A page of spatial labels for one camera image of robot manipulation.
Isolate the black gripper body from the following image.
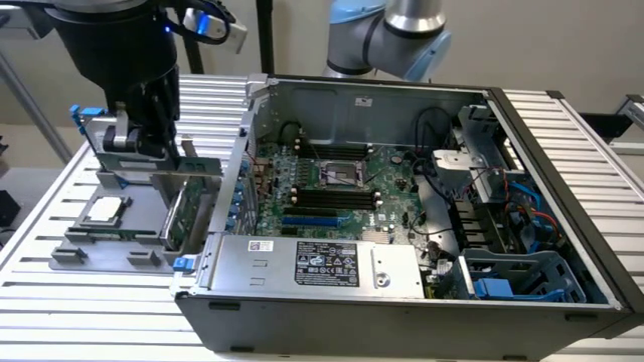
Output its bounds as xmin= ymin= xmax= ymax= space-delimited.
xmin=48 ymin=2 xmax=182 ymax=92

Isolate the green RAM stick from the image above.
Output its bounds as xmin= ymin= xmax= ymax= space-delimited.
xmin=94 ymin=150 xmax=224 ymax=177

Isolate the silver hard disk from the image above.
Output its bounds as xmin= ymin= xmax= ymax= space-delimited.
xmin=82 ymin=114 xmax=127 ymax=155

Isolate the black stand pole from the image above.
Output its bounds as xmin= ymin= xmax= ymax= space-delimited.
xmin=180 ymin=38 xmax=206 ymax=75
xmin=255 ymin=0 xmax=278 ymax=75

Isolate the grey parts rack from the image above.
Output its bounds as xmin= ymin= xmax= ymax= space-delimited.
xmin=48 ymin=167 xmax=223 ymax=277

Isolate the silver CPU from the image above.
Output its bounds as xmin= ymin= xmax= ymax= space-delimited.
xmin=83 ymin=195 xmax=134 ymax=228

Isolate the grey slanted metal pole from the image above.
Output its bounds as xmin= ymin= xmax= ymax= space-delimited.
xmin=0 ymin=50 xmax=72 ymax=164

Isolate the green graphics card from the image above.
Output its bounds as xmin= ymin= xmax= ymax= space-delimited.
xmin=160 ymin=139 xmax=224 ymax=252

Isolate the black box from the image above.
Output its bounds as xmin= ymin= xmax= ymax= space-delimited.
xmin=0 ymin=189 xmax=23 ymax=228

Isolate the CPU socket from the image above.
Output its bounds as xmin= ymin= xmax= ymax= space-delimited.
xmin=311 ymin=159 xmax=371 ymax=188

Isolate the long black expansion slot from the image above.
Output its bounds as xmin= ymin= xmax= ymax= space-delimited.
xmin=284 ymin=206 xmax=339 ymax=218

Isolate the blue expansion slot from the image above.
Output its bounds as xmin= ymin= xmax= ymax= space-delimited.
xmin=282 ymin=215 xmax=339 ymax=227

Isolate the silver power supply unit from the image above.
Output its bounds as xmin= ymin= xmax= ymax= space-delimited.
xmin=207 ymin=235 xmax=427 ymax=299

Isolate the green motherboard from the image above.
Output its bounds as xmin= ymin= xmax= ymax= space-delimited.
xmin=250 ymin=141 xmax=430 ymax=243

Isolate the silver chipset heat sink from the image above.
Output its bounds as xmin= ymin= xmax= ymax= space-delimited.
xmin=360 ymin=230 xmax=395 ymax=244

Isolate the silver optical drive cage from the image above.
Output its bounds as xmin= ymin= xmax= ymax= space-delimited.
xmin=451 ymin=104 xmax=511 ymax=171

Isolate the open black PC case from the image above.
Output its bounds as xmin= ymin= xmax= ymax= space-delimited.
xmin=168 ymin=73 xmax=644 ymax=354

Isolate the grey disk bay cage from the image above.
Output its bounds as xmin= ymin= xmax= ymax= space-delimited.
xmin=454 ymin=247 xmax=588 ymax=303

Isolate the blue disk bay caddy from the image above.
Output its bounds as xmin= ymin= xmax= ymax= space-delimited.
xmin=474 ymin=278 xmax=515 ymax=300

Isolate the black block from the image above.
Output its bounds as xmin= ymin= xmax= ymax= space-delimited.
xmin=578 ymin=112 xmax=634 ymax=145

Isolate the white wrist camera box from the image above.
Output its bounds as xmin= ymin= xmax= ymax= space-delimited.
xmin=182 ymin=7 xmax=250 ymax=54

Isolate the black camera cable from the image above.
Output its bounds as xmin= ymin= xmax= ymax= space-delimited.
xmin=170 ymin=0 xmax=239 ymax=47

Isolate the small black looped wire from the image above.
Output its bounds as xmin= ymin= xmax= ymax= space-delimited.
xmin=278 ymin=121 xmax=304 ymax=145

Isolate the large black looped wire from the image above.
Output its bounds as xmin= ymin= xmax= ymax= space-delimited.
xmin=415 ymin=106 xmax=455 ymax=149

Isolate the silver metal bracket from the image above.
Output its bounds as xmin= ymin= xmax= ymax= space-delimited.
xmin=431 ymin=149 xmax=488 ymax=183

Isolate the black ribbed plastic duct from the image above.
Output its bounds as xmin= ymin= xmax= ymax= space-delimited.
xmin=450 ymin=198 xmax=507 ymax=252

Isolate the blue wire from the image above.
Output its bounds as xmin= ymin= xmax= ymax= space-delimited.
xmin=507 ymin=179 xmax=564 ymax=250

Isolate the red wire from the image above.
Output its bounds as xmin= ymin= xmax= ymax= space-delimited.
xmin=531 ymin=211 xmax=562 ymax=232

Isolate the aluminium frame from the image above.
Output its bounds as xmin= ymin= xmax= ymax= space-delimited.
xmin=610 ymin=94 xmax=644 ymax=155

